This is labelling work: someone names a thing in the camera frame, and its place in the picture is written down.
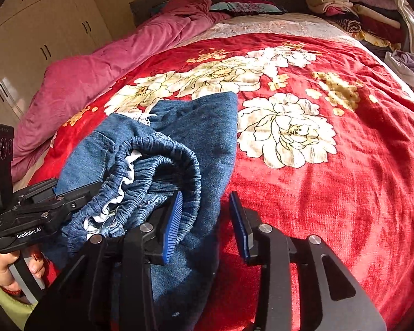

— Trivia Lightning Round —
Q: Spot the patterned pillow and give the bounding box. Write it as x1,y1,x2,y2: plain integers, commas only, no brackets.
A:
210,0,288,17

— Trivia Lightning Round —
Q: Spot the person's left hand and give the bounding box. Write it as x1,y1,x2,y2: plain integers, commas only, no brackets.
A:
0,248,46,295

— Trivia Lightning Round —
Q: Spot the person's left forearm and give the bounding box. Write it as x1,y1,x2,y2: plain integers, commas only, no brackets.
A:
0,269,38,331

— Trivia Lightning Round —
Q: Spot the red floral blanket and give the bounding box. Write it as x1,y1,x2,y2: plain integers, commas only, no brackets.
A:
12,33,414,331

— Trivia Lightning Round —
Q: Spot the floral bag of purple clothes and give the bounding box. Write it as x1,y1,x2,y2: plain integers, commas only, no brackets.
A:
384,50,414,89

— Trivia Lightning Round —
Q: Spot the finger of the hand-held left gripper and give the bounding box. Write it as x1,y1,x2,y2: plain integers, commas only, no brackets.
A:
54,179,105,216
18,177,60,205

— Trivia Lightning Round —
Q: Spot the beige wardrobe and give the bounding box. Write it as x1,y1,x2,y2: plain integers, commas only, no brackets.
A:
0,0,114,125

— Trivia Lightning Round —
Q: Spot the red bracelet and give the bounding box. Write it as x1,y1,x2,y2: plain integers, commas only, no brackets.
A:
2,284,26,298

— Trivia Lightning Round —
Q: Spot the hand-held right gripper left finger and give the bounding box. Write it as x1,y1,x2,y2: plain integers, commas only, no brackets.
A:
36,190,184,331

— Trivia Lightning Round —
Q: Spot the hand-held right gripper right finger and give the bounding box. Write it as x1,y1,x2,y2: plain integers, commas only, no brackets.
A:
229,191,387,331

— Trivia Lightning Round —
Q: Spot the pink quilt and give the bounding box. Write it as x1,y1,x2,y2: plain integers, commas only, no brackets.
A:
12,0,232,183

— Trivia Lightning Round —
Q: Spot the pile of folded clothes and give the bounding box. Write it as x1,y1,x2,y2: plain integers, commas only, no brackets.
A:
304,0,410,52

